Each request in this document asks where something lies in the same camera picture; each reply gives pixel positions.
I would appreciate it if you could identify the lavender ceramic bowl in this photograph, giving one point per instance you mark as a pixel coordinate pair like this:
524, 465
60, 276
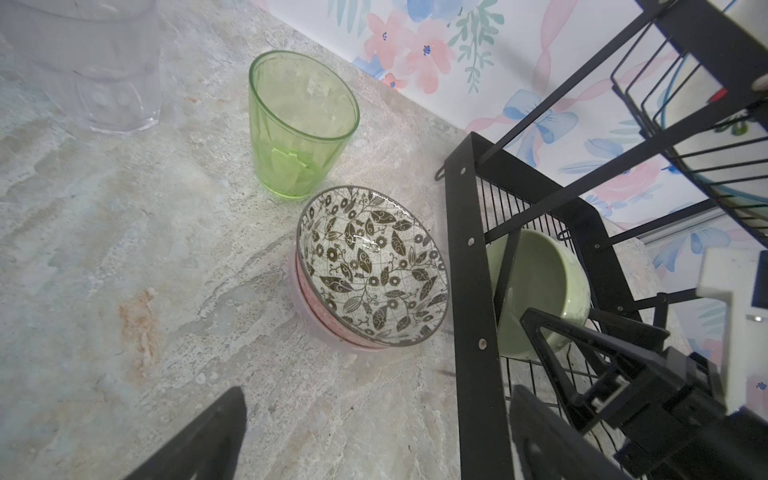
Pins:
315, 324

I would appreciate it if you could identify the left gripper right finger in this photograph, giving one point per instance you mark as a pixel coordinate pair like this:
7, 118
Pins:
548, 447

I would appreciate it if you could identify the red white patterned bowl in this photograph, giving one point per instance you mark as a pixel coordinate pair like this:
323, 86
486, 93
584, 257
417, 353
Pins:
370, 269

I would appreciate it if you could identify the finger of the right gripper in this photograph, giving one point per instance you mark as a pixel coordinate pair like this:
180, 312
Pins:
580, 399
640, 334

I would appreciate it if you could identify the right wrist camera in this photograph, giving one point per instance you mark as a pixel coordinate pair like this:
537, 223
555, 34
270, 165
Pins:
738, 278

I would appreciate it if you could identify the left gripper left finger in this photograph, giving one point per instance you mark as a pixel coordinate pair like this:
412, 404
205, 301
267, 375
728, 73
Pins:
207, 448

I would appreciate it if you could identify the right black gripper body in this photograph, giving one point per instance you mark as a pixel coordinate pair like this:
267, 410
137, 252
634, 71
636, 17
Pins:
672, 412

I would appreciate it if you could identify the light green ceramic bowl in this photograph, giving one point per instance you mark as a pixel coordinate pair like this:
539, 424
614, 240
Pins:
546, 276

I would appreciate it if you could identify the clear glass cup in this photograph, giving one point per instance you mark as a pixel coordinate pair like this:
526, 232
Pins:
98, 61

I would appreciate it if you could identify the green glass cup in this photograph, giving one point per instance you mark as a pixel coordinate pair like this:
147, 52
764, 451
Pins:
301, 115

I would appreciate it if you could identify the black wire dish rack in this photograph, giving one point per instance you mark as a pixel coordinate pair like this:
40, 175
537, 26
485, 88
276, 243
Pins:
694, 77

